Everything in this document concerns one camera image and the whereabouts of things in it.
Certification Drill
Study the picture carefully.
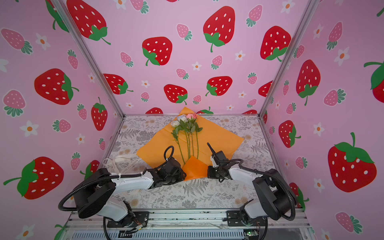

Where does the orange wrapping paper sheet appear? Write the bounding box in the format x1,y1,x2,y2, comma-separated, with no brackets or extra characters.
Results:
137,107,244,181

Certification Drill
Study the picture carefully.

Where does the cream fake rose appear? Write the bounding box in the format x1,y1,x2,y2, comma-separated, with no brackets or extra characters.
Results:
177,115,191,159

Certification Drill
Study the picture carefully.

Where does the cream ribbon string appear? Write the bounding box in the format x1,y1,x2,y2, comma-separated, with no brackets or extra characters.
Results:
101,154,145,175

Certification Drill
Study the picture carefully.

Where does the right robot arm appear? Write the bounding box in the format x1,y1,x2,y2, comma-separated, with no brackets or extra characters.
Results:
208,151,298,225

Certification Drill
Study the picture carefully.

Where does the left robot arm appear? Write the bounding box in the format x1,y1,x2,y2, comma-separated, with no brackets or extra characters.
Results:
58,158,187,222

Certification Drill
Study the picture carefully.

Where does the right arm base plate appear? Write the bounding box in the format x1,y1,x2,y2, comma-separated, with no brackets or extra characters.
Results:
223,210,267,227

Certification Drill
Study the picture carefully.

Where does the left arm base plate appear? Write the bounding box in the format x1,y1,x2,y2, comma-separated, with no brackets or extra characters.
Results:
107,211,150,229

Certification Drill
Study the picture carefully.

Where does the aluminium front rail frame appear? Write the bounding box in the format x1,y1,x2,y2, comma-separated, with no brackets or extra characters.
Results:
58,209,316,240

